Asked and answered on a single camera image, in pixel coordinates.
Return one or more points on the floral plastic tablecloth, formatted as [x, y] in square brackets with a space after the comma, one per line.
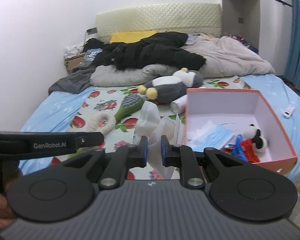
[72, 113]

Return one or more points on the brown cardboard box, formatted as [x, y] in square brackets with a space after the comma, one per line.
[72, 62]

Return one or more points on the dark grey blanket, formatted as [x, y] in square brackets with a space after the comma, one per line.
[77, 81]

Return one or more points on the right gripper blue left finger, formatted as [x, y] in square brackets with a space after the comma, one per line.
[144, 151]

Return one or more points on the white aluminium can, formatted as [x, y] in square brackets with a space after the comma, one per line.
[179, 105]

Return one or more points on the blue face mask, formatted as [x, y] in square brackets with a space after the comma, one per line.
[214, 137]

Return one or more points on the left hand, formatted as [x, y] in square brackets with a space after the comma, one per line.
[10, 174]

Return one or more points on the clear plastic bag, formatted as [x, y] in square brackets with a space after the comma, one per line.
[153, 126]

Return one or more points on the blue curtain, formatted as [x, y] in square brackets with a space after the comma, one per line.
[298, 35]

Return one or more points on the white clothes pile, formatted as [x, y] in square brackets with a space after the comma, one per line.
[73, 50]

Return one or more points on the pink cardboard box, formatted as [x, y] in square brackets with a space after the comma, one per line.
[236, 109]

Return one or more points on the black jacket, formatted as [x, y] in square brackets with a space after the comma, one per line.
[160, 48]

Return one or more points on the yellow pillow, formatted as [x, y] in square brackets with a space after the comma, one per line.
[131, 36]

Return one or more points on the white tissue in box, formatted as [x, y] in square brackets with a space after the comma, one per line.
[198, 135]

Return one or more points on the white rope ring toy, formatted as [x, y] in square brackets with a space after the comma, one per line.
[103, 122]

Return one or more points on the grey penguin plush toy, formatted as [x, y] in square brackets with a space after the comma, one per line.
[166, 89]

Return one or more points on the green massage hammer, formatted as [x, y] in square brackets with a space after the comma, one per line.
[129, 105]

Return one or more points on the blue bed sheet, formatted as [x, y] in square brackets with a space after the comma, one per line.
[279, 96]

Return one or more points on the cream padded headboard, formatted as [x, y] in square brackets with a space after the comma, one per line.
[181, 17]

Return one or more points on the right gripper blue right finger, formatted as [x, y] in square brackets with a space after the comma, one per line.
[164, 149]

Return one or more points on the blue patterned packet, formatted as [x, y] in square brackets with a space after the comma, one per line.
[91, 54]

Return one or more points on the grey duvet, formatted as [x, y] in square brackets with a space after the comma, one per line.
[217, 57]

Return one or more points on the small panda plush toy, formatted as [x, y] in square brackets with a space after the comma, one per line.
[258, 141]

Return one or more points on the white remote device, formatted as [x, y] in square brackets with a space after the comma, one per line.
[288, 112]

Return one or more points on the red snack packet in box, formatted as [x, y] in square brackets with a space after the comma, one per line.
[248, 150]

